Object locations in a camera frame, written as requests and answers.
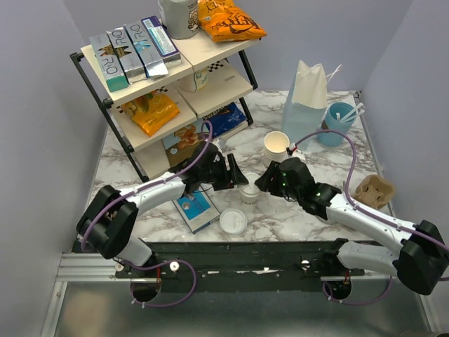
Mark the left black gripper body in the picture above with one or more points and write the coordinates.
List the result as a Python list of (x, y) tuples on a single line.
[(217, 175)]

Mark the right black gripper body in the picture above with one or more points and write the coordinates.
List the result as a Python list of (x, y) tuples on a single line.
[(290, 191)]

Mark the single white lid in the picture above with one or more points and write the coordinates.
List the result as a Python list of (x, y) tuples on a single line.
[(251, 188)]

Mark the stack of paper cups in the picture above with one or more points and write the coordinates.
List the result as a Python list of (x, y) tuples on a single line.
[(275, 147)]

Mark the stack of white lids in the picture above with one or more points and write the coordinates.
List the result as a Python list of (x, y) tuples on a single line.
[(233, 221)]

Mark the light blue paper bag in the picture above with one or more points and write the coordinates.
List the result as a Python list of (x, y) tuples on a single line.
[(307, 101)]

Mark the single paper cup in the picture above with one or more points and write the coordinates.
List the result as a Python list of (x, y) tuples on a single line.
[(248, 198)]

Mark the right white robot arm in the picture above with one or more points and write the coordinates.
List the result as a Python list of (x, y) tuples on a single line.
[(414, 253)]

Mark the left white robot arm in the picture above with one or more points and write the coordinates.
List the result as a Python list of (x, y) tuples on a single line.
[(108, 222)]

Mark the brown and blue snack bag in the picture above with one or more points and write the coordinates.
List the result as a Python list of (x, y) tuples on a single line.
[(180, 144)]

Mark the blue razor package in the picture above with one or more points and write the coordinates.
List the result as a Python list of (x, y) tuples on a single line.
[(197, 210)]

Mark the blue chip bag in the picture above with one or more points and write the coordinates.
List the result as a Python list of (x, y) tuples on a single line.
[(225, 119)]

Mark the black and cream shelf rack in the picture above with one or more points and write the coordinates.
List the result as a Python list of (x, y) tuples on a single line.
[(230, 78)]

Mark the blue cup with stirrers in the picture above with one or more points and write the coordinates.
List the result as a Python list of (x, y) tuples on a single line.
[(333, 121)]

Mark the brown cardboard cup carrier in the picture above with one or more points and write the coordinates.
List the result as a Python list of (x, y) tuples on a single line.
[(374, 191)]

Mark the yellow snack bag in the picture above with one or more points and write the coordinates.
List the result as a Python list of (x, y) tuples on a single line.
[(150, 112)]

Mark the white bowl on shelf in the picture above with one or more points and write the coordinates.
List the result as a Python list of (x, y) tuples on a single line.
[(195, 82)]

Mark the purple and white box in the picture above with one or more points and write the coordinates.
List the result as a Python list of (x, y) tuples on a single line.
[(164, 44)]

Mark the blue R.O carton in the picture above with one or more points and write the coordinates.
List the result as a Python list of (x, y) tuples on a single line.
[(151, 59)]

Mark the teal R.O carton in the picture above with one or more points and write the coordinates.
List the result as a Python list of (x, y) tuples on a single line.
[(109, 63)]

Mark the silver R.O carton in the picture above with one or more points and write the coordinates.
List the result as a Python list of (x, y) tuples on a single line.
[(127, 55)]

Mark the orange chip bag top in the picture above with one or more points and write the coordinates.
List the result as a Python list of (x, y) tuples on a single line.
[(224, 21)]

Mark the grey printed mug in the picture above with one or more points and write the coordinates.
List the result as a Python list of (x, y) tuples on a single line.
[(180, 17)]

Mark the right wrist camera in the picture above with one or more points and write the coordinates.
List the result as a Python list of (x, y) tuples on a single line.
[(293, 151)]

